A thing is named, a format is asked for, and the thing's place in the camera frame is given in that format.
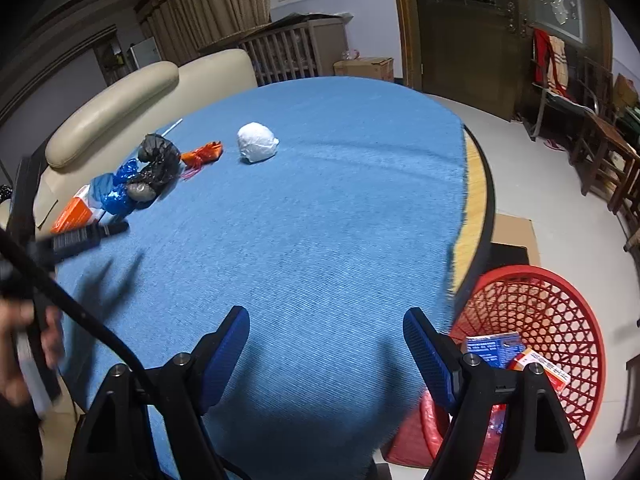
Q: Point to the dark wooden double door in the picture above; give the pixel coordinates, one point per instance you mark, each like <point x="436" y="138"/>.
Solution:
<point x="480" y="52"/>

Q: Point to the person's left hand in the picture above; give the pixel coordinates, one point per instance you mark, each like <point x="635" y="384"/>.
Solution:
<point x="16" y="316"/>

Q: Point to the flattened cardboard box on floor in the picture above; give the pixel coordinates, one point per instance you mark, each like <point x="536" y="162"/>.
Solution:
<point x="513" y="242"/>

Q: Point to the orange medicine box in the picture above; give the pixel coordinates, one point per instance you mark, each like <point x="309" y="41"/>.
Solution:
<point x="558" y="378"/>

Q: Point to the black plastic bag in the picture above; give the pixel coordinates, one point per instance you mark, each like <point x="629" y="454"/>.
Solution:
<point x="161" y="161"/>

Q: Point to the orange white carton box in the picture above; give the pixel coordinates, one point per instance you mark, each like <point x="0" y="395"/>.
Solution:
<point x="78" y="212"/>

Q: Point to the white paper ball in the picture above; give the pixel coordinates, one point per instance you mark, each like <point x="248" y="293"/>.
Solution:
<point x="256" y="143"/>

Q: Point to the blue plastic bag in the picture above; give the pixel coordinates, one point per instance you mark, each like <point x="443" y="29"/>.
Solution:
<point x="109" y="191"/>

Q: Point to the blue table cloth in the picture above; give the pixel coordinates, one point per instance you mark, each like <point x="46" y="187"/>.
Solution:
<point x="326" y="244"/>

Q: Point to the red plastic mesh basket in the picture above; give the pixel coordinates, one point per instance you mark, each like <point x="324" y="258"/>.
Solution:
<point x="512" y="422"/>

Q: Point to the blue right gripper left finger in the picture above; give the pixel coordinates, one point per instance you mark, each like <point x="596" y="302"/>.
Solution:
<point x="216" y="355"/>

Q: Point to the cream leather sofa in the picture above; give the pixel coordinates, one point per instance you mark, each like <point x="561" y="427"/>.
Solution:
<point x="109" y="128"/>

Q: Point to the small dark wooden table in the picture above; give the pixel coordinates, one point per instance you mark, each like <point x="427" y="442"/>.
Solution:
<point x="604" y="160"/>

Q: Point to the beige striped curtain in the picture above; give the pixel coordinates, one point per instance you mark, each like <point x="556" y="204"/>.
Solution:
<point x="182" y="29"/>

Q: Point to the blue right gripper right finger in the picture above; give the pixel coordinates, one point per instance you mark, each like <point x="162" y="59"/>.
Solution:
<point x="436" y="357"/>

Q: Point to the blue snack wrapper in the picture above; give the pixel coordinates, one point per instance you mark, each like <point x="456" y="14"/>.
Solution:
<point x="498" y="350"/>

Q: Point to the metal chair with red cloth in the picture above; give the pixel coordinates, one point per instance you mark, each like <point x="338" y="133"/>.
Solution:
<point x="552" y="77"/>

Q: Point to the brown cardboard box by wall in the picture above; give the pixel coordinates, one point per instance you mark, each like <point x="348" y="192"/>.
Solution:
<point x="373" y="68"/>

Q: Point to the round black-rimmed table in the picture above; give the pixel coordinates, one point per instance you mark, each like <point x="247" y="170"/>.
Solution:
<point x="473" y="246"/>

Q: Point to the wooden baby crib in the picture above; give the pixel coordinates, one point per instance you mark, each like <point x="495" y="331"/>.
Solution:
<point x="295" y="47"/>

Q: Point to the orange red wrapper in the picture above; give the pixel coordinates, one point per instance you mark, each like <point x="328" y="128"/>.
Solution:
<point x="195" y="160"/>

